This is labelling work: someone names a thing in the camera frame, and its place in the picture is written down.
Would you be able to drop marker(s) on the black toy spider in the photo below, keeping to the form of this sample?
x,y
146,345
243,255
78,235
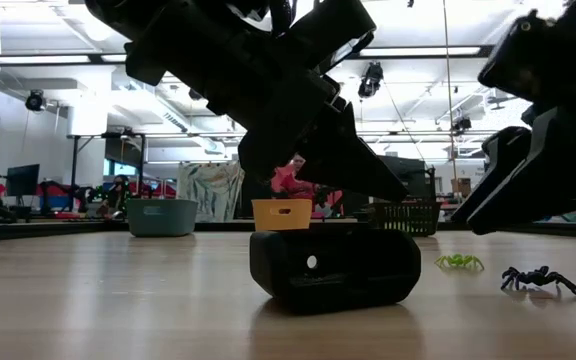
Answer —
x,y
538,277

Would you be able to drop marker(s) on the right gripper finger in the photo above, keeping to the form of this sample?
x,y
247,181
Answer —
x,y
568,170
503,165

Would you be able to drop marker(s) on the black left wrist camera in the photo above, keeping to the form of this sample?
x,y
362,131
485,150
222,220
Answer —
x,y
358,270

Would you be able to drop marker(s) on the teal plastic bin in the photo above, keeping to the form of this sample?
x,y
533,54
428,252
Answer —
x,y
162,217

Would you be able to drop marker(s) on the brown cardboard box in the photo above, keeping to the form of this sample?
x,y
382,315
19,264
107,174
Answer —
x,y
462,187

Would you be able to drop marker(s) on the black computer monitor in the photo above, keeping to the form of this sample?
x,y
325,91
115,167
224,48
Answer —
x,y
415,172
22,180

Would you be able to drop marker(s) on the black workstation frame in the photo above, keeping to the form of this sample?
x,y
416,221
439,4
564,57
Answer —
x,y
74,170

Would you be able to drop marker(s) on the black robot with green lights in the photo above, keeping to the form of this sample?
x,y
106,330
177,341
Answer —
x,y
93,194

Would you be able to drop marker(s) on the black frame beam with lights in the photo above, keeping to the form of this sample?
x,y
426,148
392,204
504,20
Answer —
x,y
418,50

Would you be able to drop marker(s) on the black slotted plastic basket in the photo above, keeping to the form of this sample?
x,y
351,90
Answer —
x,y
418,220

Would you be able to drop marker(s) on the green toy spider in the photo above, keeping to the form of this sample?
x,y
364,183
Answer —
x,y
460,261

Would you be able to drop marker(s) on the white patterned hanging cloth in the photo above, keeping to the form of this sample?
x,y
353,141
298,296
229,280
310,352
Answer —
x,y
213,187

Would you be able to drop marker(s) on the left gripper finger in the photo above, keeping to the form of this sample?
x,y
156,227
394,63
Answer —
x,y
358,170
288,140

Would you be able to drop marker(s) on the black aluminium table frame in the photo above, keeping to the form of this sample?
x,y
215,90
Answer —
x,y
68,229

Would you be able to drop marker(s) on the black ceiling spotlight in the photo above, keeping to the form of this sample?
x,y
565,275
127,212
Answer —
x,y
463,123
370,80
35,101
195,94

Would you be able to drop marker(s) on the yellow plastic bin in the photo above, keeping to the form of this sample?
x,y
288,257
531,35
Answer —
x,y
282,215

